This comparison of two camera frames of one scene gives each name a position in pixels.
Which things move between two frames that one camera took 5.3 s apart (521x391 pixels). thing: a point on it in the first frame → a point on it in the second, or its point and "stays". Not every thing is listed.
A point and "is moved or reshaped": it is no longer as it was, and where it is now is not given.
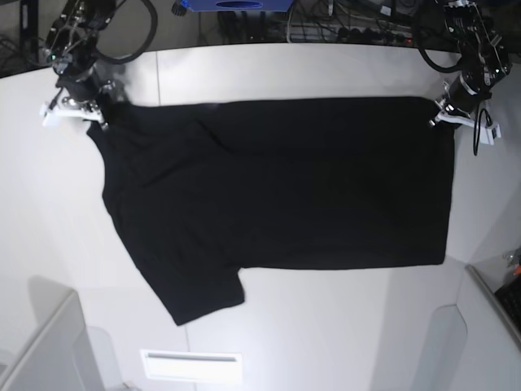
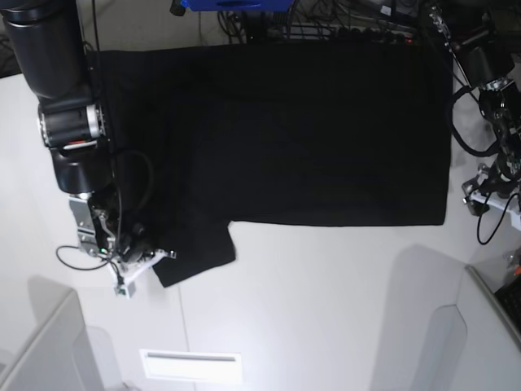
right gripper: (452, 112) → (490, 180)
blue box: (238, 6) stays
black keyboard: (509, 296) stays
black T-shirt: (202, 190) is moved or reshaped
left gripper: (81, 97) → (134, 253)
